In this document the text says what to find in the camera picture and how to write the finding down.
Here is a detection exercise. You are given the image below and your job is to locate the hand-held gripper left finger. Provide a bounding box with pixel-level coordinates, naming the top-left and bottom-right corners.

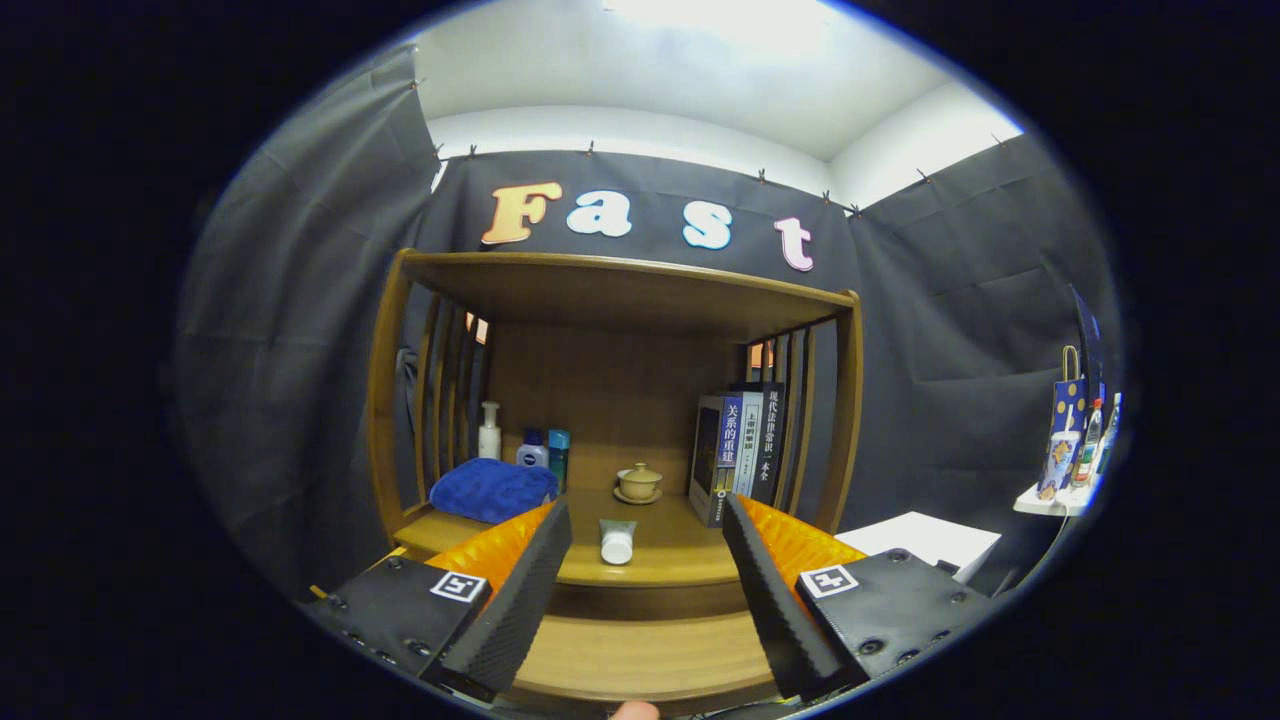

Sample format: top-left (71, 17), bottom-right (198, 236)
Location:
top-left (300, 497), bottom-right (574, 703)

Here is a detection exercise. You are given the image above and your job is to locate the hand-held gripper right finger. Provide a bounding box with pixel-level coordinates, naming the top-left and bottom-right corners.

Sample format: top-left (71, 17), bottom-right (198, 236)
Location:
top-left (720, 493), bottom-right (1001, 703)

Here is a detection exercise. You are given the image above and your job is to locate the white tube with green print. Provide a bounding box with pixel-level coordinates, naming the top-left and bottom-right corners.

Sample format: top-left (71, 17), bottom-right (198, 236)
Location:
top-left (598, 519), bottom-right (638, 567)

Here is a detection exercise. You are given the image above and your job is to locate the wooden drawer with black knob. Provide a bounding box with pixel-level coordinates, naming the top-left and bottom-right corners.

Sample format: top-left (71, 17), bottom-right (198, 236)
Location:
top-left (310, 545), bottom-right (791, 713)

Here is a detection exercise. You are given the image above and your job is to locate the wooden countertop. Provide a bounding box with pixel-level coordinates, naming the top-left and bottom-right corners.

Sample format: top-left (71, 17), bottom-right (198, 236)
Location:
top-left (393, 488), bottom-right (746, 589)

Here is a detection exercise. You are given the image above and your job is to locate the wooden cabinet with hutch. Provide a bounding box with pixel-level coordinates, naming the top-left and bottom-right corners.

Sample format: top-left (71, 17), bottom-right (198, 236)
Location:
top-left (367, 248), bottom-right (863, 711)

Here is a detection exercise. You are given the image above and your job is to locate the blue folded towel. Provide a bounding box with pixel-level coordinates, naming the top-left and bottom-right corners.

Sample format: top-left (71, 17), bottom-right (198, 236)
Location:
top-left (430, 457), bottom-right (560, 525)

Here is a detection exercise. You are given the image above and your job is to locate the white box appliance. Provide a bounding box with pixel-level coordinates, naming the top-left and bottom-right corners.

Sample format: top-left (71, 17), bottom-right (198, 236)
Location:
top-left (833, 511), bottom-right (1003, 584)

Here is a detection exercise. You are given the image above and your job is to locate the beige lidded teacup with saucer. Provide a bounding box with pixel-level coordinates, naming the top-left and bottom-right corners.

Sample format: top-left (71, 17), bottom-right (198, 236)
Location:
top-left (613, 462), bottom-right (664, 505)

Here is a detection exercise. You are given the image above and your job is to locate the book with black spine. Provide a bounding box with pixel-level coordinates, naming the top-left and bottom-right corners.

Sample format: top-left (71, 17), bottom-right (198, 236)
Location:
top-left (750, 381), bottom-right (787, 506)

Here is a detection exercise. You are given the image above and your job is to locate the book with white spine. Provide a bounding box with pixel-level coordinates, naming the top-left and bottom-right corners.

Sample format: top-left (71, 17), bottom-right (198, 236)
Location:
top-left (735, 390), bottom-right (765, 501)

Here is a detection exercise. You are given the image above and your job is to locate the book with blue spine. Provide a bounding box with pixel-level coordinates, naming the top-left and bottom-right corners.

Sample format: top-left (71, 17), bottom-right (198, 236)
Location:
top-left (688, 393), bottom-right (746, 529)

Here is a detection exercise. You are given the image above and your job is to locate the white side shelf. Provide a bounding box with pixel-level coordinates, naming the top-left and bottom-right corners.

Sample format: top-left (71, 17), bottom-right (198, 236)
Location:
top-left (1013, 483), bottom-right (1101, 518)

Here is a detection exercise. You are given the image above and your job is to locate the clear bottle with red label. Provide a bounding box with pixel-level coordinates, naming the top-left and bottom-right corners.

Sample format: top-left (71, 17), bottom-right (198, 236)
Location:
top-left (1075, 398), bottom-right (1105, 488)

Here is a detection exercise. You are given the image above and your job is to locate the blue patterned gift bag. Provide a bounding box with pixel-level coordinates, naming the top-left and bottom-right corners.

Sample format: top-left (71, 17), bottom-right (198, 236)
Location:
top-left (1048, 345), bottom-right (1086, 441)

